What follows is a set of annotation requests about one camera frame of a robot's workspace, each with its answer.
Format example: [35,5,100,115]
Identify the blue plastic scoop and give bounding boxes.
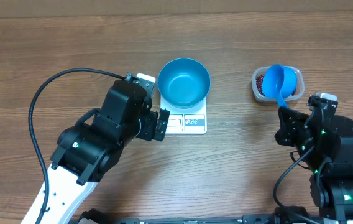
[262,64,297,108]

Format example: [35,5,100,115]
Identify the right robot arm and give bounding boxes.
[275,103,353,223]

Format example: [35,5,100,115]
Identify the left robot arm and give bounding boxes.
[23,75,170,223]

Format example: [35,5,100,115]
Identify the white digital kitchen scale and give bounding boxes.
[160,96,208,134]

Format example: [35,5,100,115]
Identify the teal plastic bowl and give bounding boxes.
[158,58,211,108]

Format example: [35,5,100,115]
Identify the red beans in container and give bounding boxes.
[255,73,298,98]

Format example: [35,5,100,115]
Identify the clear plastic container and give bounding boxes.
[251,66,305,103]

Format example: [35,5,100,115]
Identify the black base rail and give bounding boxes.
[68,209,305,224]

